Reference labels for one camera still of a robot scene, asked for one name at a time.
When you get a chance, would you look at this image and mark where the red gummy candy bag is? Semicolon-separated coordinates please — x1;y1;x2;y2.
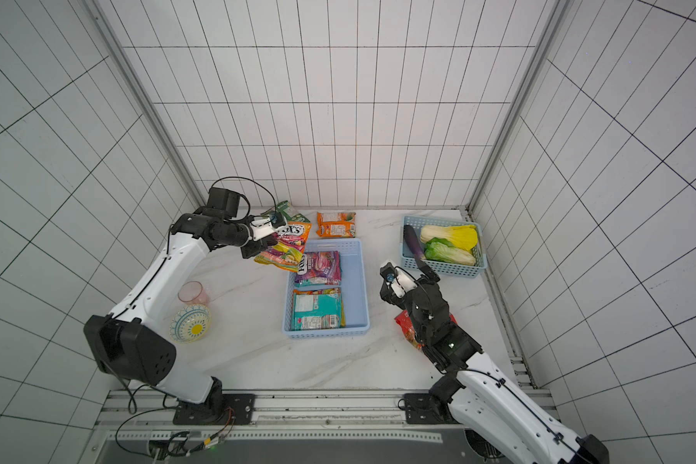
394;310;458;350

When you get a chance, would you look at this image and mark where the lemon blackcurrant Fox's candy bag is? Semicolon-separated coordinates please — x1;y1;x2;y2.
253;212;311;273

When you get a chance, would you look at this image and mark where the green Fox's candy bag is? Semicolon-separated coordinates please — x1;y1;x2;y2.
275;200;309;223

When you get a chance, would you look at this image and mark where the purple Fox's berries candy bag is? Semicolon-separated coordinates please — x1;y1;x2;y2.
296;251;342;280

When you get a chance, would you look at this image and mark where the teal candy bag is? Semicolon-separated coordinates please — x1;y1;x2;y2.
294;275;341;289
291;287;345;331

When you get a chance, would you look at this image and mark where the orange candy bag back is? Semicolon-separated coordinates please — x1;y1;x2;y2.
316;212;356;239

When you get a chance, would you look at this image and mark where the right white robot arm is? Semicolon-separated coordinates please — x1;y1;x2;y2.
380;262;610;463

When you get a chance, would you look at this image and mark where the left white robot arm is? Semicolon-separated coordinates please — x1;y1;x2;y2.
83;187;287;425

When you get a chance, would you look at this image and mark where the small teal vegetable basket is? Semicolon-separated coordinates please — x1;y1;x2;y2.
399;216;487;278

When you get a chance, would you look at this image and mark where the green toy cabbage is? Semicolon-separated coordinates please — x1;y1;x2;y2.
425;238;477;266

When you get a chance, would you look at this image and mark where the purple toy eggplant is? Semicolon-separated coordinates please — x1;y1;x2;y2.
403;224;425;269

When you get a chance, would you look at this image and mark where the yellow toy cabbage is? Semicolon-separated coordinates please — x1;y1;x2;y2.
420;224;479;251

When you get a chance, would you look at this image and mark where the pink plastic cup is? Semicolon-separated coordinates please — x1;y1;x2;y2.
178;281;210;305

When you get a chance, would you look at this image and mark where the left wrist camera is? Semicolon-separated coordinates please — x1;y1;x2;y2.
249;211;288;241

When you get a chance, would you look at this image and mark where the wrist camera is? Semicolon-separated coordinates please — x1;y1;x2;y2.
249;211;288;241
380;262;418;299

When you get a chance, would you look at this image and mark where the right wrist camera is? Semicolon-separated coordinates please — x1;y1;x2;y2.
380;262;418;299

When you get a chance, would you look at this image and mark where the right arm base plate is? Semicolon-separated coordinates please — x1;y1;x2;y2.
397;394;456;425

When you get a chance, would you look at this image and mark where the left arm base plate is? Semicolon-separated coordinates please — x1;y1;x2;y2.
173;392;256;426

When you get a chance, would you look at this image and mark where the aluminium mounting rail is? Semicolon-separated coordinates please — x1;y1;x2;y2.
86;390;467;455

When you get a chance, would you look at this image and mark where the wiring bundle under rail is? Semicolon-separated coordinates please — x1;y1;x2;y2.
115;405;236;462

